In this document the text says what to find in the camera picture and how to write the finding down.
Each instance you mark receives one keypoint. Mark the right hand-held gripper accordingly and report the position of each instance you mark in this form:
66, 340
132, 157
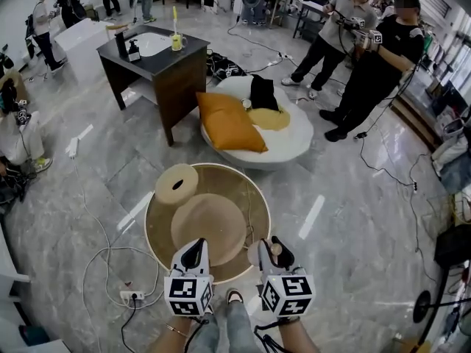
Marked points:
294, 292

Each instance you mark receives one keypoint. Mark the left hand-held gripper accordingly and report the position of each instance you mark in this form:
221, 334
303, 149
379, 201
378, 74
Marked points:
182, 294

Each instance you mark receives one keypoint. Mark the person's left forearm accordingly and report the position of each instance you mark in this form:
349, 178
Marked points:
173, 342

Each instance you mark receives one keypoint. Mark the person's right forearm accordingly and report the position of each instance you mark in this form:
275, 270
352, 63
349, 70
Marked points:
298, 338

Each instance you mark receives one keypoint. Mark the round glass-top side table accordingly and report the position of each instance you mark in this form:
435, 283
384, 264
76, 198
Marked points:
228, 182

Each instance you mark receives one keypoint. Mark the person's right shoe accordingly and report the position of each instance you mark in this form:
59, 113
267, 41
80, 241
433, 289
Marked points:
234, 295

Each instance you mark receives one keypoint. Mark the person's shoe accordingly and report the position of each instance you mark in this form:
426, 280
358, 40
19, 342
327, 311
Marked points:
234, 295
210, 309

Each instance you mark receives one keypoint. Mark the person's left shoe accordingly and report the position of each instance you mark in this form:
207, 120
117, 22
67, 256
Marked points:
210, 309

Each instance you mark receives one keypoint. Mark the person's right jeans leg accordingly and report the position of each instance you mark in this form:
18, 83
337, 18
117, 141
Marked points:
239, 326

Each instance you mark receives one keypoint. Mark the person's jeans leg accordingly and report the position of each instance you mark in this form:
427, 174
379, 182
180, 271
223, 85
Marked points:
206, 337
239, 326

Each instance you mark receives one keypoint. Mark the white power strip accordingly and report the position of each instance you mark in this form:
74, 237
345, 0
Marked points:
72, 148
130, 295

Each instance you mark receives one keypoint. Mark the person's left jeans leg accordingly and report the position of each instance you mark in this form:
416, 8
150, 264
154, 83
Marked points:
206, 337

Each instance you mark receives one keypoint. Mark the white round floor sofa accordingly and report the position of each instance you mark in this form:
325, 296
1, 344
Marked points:
287, 145

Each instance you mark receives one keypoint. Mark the orange cushion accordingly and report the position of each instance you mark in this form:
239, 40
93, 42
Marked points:
230, 125

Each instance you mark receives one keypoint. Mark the yellow round cushion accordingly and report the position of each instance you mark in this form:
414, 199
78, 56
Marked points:
268, 119

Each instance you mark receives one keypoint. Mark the black power adapter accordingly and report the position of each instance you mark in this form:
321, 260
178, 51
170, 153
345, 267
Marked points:
360, 135

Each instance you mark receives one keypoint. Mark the black round disc on stand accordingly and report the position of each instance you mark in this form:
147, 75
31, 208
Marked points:
422, 306

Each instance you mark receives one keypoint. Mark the small round alarm clock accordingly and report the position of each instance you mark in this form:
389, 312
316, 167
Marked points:
246, 103

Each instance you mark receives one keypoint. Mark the black cushion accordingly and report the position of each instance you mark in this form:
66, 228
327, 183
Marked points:
263, 94

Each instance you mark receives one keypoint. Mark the dark wooden washbasin cabinet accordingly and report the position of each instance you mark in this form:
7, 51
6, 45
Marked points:
176, 83

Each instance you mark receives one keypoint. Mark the black box speaker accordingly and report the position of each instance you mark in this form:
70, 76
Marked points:
454, 246

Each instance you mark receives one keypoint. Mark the white cabinet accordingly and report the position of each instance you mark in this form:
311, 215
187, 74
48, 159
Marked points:
11, 256

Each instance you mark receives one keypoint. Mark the wooden platform step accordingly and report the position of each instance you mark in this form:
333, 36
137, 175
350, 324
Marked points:
412, 123

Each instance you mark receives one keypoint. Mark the black stool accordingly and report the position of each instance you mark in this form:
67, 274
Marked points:
14, 186

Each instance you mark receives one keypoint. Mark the dark soap dispenser bottle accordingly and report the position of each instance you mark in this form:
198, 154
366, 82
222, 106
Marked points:
134, 53

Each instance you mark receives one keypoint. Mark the yellow cup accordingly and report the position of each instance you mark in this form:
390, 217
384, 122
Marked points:
177, 42

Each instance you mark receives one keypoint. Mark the white sink basin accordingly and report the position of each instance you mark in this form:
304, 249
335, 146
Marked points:
151, 44

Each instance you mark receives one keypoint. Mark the black faucet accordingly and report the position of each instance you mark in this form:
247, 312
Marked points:
120, 46

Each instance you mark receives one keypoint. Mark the yellow toothbrush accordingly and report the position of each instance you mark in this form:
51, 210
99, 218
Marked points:
175, 18

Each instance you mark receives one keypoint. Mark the white cube pedestal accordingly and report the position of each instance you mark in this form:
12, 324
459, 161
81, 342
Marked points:
79, 37

